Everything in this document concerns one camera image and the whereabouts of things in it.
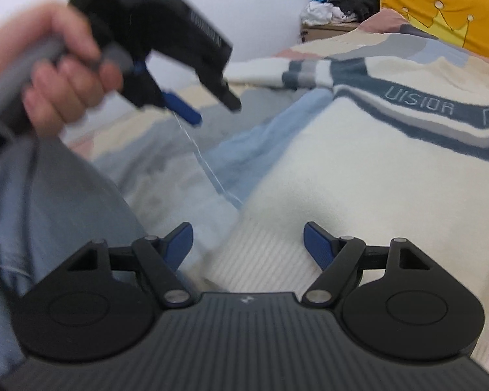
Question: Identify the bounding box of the person's left hand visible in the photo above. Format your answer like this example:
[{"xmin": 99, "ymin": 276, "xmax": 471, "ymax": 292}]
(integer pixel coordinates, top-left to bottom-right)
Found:
[{"xmin": 0, "ymin": 1, "xmax": 123, "ymax": 137}]

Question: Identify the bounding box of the white crumpled clothing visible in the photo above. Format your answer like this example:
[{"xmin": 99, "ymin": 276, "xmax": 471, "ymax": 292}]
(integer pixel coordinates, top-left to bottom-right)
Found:
[{"xmin": 300, "ymin": 1, "xmax": 358, "ymax": 26}]

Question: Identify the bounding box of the blue denim trouser leg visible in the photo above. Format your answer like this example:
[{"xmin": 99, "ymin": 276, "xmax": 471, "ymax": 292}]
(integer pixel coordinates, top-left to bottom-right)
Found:
[{"xmin": 0, "ymin": 137, "xmax": 145, "ymax": 377}]

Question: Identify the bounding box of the yellow crown cushion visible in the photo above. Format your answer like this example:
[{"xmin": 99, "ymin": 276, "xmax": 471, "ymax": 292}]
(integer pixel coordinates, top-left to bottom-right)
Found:
[{"xmin": 381, "ymin": 0, "xmax": 489, "ymax": 58}]

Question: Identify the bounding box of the cream striped knit sweater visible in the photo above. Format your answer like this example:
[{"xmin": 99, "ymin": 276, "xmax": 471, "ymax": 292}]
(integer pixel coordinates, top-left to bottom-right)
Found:
[{"xmin": 204, "ymin": 56, "xmax": 489, "ymax": 370}]

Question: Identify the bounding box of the patchwork colour block duvet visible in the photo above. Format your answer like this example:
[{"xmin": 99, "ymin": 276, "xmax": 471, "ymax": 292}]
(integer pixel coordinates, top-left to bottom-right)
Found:
[{"xmin": 60, "ymin": 7, "xmax": 489, "ymax": 229}]

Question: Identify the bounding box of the black clothing pile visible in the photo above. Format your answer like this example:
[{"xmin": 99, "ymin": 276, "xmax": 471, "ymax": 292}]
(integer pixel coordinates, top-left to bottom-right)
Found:
[{"xmin": 328, "ymin": 0, "xmax": 381, "ymax": 23}]

